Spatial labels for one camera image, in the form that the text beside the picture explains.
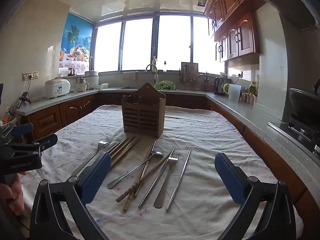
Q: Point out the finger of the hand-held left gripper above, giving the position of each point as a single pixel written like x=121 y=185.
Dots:
x=22 y=130
x=47 y=141

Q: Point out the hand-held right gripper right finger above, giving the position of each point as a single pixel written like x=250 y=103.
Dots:
x=230 y=180

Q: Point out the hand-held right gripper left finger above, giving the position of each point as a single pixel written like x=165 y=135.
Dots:
x=96 y=177

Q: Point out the steel spoon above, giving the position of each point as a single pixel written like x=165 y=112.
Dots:
x=125 y=177

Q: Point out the steel fork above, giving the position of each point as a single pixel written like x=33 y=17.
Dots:
x=103 y=145
x=165 y=185

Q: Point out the wooden chopstick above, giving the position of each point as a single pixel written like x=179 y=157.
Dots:
x=128 y=202
x=121 y=145
x=127 y=192
x=125 y=148
x=127 y=152

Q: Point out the steel chopstick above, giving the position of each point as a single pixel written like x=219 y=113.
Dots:
x=155 y=182
x=153 y=147
x=178 y=180
x=114 y=147

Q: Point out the wooden utensil holder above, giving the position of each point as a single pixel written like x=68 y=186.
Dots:
x=143 y=115

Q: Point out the person's left hand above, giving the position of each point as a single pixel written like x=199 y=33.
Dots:
x=17 y=192

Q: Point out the wooden base cabinets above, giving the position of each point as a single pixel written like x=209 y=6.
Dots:
x=47 y=122

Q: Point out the small black tripod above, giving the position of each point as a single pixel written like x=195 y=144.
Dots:
x=23 y=98

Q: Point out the floral white tablecloth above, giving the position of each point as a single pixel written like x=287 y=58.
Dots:
x=200 y=135

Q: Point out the white rice cooker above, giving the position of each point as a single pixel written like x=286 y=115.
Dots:
x=57 y=87

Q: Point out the grey kitchen countertop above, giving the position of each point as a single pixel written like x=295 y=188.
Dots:
x=250 y=115

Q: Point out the white bowl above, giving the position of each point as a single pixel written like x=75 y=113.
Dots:
x=98 y=86
x=105 y=85

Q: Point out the large white electric pot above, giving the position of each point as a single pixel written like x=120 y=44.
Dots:
x=91 y=78

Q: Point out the row of spice jars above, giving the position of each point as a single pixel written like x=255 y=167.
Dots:
x=247 y=98

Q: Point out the gas stove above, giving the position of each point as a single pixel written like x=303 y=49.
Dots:
x=300 y=130

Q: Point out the white plastic pitcher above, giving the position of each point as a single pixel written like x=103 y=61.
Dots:
x=235 y=92

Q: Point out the green mug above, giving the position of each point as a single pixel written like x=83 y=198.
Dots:
x=226 y=88

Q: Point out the steel electric kettle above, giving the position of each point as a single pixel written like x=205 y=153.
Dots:
x=218 y=86

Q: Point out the kitchen sink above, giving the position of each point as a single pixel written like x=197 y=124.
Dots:
x=128 y=88

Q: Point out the yellow-capped seasoning bottle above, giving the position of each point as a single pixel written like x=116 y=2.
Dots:
x=252 y=87

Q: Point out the hanging kitchen scissors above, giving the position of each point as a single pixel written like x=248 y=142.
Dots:
x=205 y=80

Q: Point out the black wok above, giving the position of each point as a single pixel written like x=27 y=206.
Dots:
x=303 y=102

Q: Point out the green colander with vegetables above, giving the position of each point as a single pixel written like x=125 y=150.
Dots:
x=164 y=85

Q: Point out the wooden knife rack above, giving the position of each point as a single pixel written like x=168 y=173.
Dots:
x=189 y=72

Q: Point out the chrome sink faucet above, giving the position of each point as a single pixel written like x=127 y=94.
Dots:
x=151 y=66

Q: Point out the yellow dish soap bottle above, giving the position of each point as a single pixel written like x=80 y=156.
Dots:
x=154 y=60

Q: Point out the kitchen window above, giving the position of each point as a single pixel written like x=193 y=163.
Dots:
x=155 y=45

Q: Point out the wooden upper cabinets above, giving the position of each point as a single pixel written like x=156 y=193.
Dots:
x=232 y=17

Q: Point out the ceiling vent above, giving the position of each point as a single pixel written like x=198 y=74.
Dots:
x=202 y=1

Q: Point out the steel range hood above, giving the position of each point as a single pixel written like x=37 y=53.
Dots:
x=287 y=2

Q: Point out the wide wall outlet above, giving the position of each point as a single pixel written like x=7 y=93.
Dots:
x=30 y=75

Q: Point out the tropical fruit wall poster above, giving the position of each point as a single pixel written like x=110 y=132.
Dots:
x=75 y=40

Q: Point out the small wall outlet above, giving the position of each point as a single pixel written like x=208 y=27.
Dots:
x=239 y=75

